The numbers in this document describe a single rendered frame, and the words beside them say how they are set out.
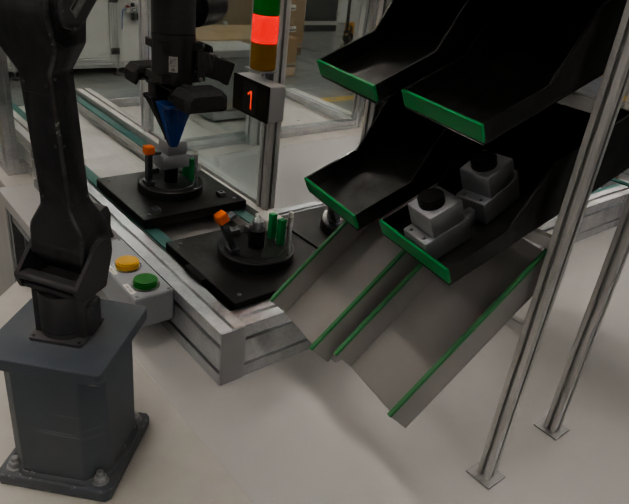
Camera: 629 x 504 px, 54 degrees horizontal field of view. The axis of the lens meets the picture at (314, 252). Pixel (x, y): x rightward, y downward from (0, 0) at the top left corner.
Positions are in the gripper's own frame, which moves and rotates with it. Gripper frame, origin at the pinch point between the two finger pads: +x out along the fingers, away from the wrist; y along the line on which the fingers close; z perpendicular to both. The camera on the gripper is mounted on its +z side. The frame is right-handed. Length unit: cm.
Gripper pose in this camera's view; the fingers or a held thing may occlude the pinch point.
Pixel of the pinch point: (173, 122)
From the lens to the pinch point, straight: 90.8
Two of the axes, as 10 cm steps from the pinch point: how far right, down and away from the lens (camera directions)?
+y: -6.2, -4.2, 6.6
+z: 7.8, -2.2, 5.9
